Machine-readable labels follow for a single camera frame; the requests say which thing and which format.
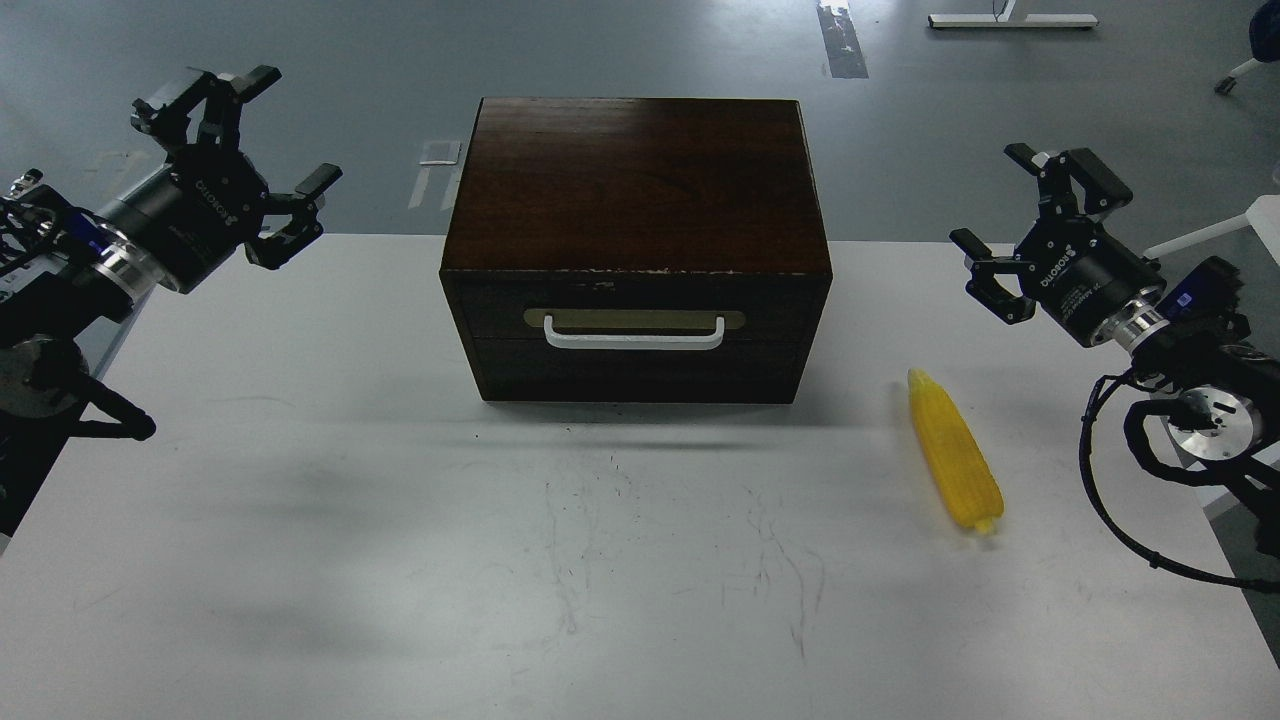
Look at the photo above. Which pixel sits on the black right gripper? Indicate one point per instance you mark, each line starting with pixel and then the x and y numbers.
pixel 1067 263

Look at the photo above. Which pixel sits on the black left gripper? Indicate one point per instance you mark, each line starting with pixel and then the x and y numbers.
pixel 191 214

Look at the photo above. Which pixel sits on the yellow corn cob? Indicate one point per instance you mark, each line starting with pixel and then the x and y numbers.
pixel 960 472

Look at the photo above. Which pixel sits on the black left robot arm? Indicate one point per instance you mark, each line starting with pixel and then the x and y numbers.
pixel 66 267

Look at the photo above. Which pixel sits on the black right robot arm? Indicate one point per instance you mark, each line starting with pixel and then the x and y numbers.
pixel 1211 397

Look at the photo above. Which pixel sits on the dark wooden drawer cabinet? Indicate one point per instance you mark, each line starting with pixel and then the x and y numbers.
pixel 637 185

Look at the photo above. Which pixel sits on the white floor marker tape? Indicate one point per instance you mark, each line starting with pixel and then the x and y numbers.
pixel 441 153

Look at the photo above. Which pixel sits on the white desk base far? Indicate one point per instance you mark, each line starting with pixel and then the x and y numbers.
pixel 1009 15

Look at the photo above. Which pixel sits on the office chair leg with caster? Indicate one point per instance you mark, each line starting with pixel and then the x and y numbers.
pixel 1231 79

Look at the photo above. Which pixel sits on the grey floor tape strip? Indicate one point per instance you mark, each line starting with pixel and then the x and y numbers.
pixel 845 59

